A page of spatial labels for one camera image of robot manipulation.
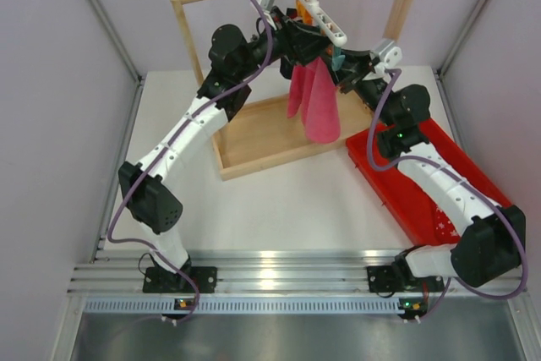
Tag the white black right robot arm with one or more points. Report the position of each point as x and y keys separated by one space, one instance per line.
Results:
x=491 y=236

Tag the red plastic tray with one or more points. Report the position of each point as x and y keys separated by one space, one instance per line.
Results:
x=409 y=205

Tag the black christmas sock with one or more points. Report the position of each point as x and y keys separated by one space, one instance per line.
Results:
x=286 y=67

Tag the wooden clothes rack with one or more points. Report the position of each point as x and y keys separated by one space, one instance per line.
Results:
x=260 y=136

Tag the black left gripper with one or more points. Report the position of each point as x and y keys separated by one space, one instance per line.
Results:
x=315 y=44

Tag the white clip hanger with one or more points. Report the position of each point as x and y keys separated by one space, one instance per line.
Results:
x=322 y=20

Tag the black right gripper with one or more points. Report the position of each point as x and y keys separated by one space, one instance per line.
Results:
x=352 y=66

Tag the aluminium mounting rail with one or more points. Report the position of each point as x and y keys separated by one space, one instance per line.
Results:
x=242 y=272

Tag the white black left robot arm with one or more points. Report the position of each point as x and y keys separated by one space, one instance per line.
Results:
x=146 y=185

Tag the red patterned sock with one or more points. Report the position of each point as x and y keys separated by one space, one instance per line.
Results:
x=444 y=230

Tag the teal end clothes peg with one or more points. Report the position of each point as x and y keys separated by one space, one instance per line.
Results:
x=337 y=59

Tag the perforated cable duct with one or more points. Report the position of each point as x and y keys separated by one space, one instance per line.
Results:
x=214 y=305

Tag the pink towel sock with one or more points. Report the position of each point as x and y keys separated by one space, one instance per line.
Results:
x=312 y=95

